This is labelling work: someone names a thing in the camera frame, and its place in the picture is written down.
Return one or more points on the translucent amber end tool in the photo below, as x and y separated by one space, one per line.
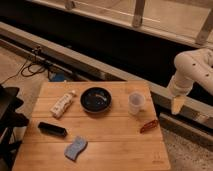
177 103

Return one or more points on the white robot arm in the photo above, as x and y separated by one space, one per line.
194 66

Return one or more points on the brown hair clip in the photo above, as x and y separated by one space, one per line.
149 125

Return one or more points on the translucent plastic cup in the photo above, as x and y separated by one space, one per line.
136 102

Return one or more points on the dark blue bowl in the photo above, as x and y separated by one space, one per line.
95 100

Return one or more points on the wooden folding table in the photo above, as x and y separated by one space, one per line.
114 139

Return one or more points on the white tube bottle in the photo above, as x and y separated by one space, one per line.
59 108

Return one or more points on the blue sponge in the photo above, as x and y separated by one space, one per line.
75 148

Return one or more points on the blue object on floor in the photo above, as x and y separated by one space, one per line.
57 78

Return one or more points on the black rectangular box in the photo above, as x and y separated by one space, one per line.
52 129

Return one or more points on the black chair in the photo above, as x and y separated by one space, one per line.
9 119

